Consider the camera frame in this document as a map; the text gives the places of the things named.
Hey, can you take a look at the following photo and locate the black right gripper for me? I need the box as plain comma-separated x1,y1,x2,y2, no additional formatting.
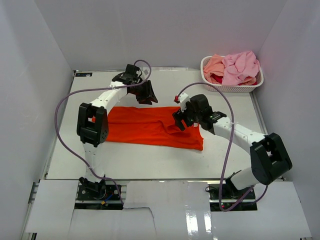
172,100,202,132

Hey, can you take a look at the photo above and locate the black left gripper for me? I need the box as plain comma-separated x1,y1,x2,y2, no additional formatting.
129,80,158,106

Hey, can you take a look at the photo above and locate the orange t shirt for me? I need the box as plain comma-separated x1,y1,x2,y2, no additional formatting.
105,106,204,151

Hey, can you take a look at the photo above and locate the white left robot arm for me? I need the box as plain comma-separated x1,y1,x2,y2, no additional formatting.
76,64,158,200

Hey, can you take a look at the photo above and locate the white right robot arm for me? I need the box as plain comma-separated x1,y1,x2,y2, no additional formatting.
172,93,293,200

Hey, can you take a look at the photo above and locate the white perforated laundry basket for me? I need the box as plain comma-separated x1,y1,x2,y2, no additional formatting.
200,55,264,93

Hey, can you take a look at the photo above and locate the magenta t shirt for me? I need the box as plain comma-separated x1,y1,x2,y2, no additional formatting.
210,75,223,85

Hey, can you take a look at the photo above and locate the black table label sticker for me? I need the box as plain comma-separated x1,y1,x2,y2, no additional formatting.
75,72,93,77

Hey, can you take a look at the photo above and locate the peach t shirt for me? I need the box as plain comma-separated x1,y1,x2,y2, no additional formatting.
203,54,225,83

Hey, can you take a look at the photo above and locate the light pink t shirt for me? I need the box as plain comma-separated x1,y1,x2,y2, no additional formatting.
222,51,260,86

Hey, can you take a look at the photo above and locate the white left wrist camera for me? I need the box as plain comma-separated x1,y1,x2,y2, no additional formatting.
137,66,150,76

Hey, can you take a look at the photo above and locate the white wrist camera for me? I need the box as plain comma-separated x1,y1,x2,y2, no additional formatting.
174,92,190,113
137,66,150,76

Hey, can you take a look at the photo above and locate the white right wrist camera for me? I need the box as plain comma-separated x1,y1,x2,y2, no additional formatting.
174,92,190,113

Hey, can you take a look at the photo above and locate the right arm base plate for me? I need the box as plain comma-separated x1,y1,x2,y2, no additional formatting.
205,183,258,212

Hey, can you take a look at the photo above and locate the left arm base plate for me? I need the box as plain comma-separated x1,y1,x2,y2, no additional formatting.
74,184,126,211

